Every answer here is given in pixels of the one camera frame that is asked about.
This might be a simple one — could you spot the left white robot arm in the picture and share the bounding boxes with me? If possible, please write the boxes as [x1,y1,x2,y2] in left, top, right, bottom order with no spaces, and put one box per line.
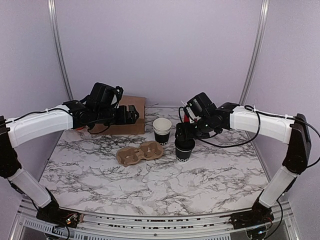
[0,82,140,226]

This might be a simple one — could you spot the aluminium front rail base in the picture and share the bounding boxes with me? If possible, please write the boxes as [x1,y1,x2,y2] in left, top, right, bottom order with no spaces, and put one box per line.
[8,198,302,240]

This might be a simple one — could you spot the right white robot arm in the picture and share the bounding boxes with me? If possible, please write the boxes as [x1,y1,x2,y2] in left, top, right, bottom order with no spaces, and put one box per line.
[175,92,312,224]

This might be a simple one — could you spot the aluminium frame post right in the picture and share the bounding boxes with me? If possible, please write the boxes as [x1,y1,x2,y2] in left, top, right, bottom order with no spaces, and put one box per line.
[239,0,270,105]

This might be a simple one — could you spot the red cylindrical holder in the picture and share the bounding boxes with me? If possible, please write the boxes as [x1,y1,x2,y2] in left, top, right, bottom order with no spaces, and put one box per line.
[183,113,190,123]

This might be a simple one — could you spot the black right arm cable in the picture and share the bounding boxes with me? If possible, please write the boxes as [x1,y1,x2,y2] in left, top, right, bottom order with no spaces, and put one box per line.
[178,104,320,168]

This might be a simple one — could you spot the aluminium frame post left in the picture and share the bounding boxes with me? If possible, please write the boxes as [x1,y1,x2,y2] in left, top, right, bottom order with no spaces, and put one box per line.
[47,0,74,101]

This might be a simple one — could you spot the stacked black paper cups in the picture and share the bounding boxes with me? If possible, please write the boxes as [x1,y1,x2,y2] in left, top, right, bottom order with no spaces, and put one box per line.
[152,117,172,146]

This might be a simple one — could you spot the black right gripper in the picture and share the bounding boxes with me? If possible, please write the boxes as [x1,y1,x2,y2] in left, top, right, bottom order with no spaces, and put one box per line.
[175,116,213,142]

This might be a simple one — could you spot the black plastic cup lid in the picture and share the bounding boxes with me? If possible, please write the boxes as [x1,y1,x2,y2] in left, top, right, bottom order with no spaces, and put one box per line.
[174,139,196,152]

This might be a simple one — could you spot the single black paper cup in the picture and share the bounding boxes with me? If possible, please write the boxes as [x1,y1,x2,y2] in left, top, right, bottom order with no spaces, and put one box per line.
[175,146,193,163]

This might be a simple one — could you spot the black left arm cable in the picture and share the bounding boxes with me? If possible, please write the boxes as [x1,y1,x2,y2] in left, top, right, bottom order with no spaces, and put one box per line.
[4,109,66,125]

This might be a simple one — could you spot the brown cardboard cup carrier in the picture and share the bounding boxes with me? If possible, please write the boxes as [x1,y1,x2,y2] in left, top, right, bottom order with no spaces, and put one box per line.
[115,141,164,167]

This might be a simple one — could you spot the aluminium frame post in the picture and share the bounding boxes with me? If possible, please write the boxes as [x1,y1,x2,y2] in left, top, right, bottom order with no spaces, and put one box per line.
[239,0,270,105]
[47,0,74,101]

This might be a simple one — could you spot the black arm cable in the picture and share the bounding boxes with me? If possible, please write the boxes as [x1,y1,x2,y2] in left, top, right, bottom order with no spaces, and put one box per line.
[4,109,66,125]
[178,104,320,168]

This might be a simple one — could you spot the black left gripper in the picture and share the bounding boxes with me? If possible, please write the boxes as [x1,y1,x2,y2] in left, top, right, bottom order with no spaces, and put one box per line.
[94,104,139,126]

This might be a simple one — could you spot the brown paper bag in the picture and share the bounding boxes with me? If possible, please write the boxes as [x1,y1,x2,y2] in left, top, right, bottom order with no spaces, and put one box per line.
[88,95,146,135]

